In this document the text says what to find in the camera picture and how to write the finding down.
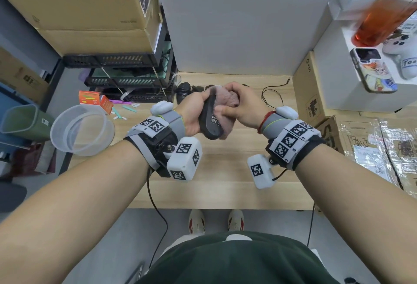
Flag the person's left shoe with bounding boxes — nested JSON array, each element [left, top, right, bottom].
[[188, 209, 206, 235]]

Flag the white wrist puck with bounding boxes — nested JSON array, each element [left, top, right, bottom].
[[150, 100, 174, 117], [275, 106, 299, 121]]

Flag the black rig cable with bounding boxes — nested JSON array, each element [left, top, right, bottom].
[[306, 202, 316, 248], [146, 169, 169, 270]]

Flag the black left rig cable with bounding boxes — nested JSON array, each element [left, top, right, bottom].
[[146, 169, 169, 270]]

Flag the orange bottle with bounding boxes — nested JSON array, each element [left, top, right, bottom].
[[351, 0, 417, 48]]

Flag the cardboard box with black logo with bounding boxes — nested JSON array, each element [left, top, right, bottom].
[[316, 116, 417, 199]]

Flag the person's dark shirt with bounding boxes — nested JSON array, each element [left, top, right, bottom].
[[135, 231, 341, 284]]

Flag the dark grey padded seat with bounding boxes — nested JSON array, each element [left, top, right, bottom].
[[0, 182, 27, 213]]

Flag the plain cardboard box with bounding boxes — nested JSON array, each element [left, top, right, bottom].
[[37, 10, 163, 57]]

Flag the large white box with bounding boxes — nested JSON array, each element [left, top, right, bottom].
[[313, 19, 417, 114]]

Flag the small stamped cardboard box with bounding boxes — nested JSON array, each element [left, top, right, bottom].
[[293, 51, 327, 128]]

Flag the person's right forearm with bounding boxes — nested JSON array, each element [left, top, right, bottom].
[[295, 143, 417, 284]]

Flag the phone with colourful case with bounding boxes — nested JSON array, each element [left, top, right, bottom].
[[349, 47, 399, 94]]

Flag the grey right wrist sleeve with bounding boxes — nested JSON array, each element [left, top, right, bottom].
[[262, 112, 291, 140]]

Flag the white power strip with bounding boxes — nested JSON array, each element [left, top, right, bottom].
[[309, 247, 326, 265]]

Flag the person's left hand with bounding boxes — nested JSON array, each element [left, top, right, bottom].
[[175, 90, 212, 138]]

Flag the grey left wrist sleeve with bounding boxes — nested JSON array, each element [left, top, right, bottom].
[[159, 109, 185, 138]]

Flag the orange box with green print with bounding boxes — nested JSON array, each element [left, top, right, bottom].
[[79, 91, 101, 106]]

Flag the person's right hand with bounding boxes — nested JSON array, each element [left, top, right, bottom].
[[215, 81, 278, 130]]

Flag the person's beige trousers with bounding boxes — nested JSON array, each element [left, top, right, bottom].
[[156, 233, 204, 268]]

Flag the red string bracelet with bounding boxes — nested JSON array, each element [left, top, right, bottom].
[[257, 110, 277, 135]]

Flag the white right wrist puck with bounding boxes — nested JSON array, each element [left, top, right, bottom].
[[275, 106, 299, 121]]

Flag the black stacked tray rack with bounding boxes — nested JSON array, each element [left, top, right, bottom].
[[62, 16, 180, 104]]

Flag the blue panel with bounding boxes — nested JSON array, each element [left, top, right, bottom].
[[0, 81, 36, 151]]

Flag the person's left forearm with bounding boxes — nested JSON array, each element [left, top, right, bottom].
[[0, 140, 150, 284]]

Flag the cardboard box with small prints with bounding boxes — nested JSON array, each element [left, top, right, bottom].
[[0, 47, 50, 104]]

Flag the white left wrist puck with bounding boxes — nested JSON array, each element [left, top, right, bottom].
[[150, 100, 174, 117]]

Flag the dark red bag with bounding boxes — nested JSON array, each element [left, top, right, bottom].
[[13, 142, 56, 176]]

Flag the grey wrist sleeve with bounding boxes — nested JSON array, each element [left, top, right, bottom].
[[159, 109, 185, 138], [262, 112, 291, 140]]

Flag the pink fluffy wiping cloth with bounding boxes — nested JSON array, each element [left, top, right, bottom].
[[208, 85, 241, 140]]

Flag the clear plastic basin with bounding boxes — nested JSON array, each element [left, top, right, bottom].
[[50, 104, 116, 157]]

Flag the white rounded device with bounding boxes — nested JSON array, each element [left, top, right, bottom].
[[381, 29, 417, 80]]

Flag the left wrist camera rig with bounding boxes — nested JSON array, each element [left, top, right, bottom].
[[123, 116, 203, 182]]

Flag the black right rig cable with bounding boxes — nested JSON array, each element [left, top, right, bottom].
[[306, 202, 316, 248]]

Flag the green trash bin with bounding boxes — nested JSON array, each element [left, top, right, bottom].
[[0, 104, 56, 141]]

